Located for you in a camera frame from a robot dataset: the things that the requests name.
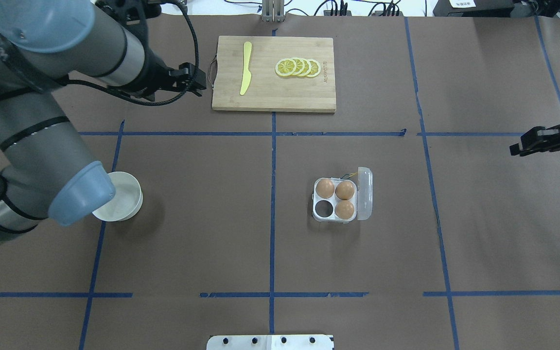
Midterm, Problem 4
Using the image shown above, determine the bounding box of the brown egg in box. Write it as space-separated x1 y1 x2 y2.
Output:
335 180 356 201
334 201 355 221

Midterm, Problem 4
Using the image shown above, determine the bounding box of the white bowl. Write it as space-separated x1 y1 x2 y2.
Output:
92 172 143 222

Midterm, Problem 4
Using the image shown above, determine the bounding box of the brown egg from bowl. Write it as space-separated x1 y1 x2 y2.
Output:
315 178 335 199

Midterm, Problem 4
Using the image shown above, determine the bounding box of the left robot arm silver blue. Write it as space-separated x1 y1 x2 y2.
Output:
0 0 205 245

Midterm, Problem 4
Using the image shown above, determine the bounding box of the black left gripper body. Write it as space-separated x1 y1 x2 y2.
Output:
132 49 182 98

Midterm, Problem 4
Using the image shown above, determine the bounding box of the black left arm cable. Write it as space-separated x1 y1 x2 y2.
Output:
0 0 200 210

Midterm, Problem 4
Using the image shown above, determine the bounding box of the clear plastic egg box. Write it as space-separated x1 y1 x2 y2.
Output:
312 167 373 224

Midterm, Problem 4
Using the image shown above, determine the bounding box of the lemon slice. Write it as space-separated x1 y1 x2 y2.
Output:
297 58 312 77
305 59 321 78
290 57 307 77
274 58 298 77

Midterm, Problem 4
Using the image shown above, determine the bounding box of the yellow plastic knife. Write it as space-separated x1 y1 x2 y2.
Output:
240 41 253 96

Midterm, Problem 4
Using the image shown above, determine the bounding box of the bamboo cutting board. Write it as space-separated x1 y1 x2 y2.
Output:
212 35 336 113

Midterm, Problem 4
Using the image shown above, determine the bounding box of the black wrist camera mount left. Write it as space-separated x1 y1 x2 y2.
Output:
94 0 162 24

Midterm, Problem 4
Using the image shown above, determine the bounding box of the brown egg in box far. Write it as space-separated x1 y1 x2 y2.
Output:
335 180 356 201

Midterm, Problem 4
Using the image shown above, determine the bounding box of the brown egg in box near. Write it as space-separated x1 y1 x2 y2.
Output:
334 201 355 221

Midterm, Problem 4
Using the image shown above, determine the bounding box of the aluminium frame post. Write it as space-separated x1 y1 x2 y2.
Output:
261 0 286 23

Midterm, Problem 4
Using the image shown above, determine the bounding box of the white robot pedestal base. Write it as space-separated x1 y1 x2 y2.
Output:
206 334 335 350

